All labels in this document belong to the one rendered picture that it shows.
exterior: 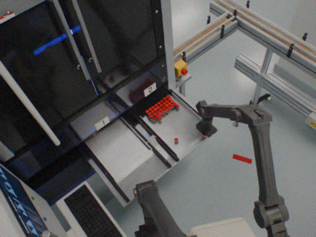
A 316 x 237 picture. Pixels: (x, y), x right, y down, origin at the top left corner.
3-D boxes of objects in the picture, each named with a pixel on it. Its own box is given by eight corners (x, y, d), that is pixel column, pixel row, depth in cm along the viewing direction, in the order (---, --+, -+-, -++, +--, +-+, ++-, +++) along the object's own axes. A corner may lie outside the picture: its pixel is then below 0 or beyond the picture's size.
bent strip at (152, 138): (149, 142, 174) (148, 137, 169) (154, 139, 175) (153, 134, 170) (165, 159, 168) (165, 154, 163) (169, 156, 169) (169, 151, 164)
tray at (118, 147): (82, 140, 179) (80, 137, 176) (117, 114, 187) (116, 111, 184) (115, 181, 163) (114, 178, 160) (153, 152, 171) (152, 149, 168)
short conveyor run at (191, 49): (167, 82, 202) (165, 66, 189) (152, 69, 210) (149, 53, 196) (238, 32, 222) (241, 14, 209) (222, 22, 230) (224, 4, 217)
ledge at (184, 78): (162, 76, 203) (162, 74, 202) (177, 66, 207) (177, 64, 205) (177, 88, 197) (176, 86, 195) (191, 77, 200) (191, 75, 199)
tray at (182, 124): (139, 119, 184) (139, 115, 181) (172, 95, 191) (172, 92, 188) (177, 157, 168) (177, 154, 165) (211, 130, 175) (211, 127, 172)
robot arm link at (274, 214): (273, 238, 108) (286, 234, 109) (268, 210, 107) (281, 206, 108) (259, 228, 117) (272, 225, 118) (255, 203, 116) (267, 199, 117)
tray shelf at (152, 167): (76, 146, 179) (75, 145, 178) (166, 82, 200) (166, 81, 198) (123, 208, 157) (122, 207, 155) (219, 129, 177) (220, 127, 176)
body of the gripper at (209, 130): (203, 120, 169) (204, 112, 163) (217, 131, 164) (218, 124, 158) (195, 126, 167) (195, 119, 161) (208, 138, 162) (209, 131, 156)
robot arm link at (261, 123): (248, 110, 102) (275, 104, 104) (230, 107, 115) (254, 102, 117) (265, 233, 109) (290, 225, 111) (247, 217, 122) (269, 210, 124)
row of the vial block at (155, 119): (152, 122, 181) (151, 118, 178) (175, 106, 187) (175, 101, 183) (154, 124, 180) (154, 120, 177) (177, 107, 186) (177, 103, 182)
